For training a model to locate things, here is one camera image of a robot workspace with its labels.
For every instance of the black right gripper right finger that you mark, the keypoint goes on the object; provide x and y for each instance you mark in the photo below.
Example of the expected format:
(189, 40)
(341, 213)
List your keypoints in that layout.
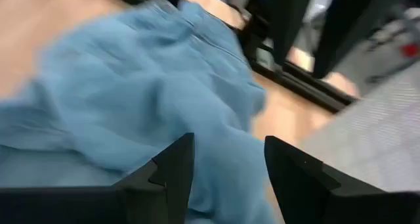
(295, 184)

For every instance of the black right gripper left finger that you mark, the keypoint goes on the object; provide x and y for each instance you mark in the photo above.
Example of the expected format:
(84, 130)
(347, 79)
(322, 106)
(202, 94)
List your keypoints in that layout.
(170, 184)

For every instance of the light blue cloth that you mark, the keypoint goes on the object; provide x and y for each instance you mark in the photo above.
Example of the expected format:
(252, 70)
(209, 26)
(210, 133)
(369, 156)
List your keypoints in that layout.
(131, 86)

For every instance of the white perforated laundry basket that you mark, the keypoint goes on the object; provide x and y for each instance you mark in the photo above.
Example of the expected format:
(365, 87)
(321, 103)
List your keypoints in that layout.
(377, 135)

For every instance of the small red object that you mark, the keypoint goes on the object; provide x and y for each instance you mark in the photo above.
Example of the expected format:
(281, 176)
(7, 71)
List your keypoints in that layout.
(411, 50)

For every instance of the black table frame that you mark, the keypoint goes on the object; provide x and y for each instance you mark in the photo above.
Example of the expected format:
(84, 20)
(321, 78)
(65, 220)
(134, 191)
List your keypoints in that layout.
(295, 82)

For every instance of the black frame post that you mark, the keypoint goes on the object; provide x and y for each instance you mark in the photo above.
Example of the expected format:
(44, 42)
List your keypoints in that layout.
(288, 20)
(341, 27)

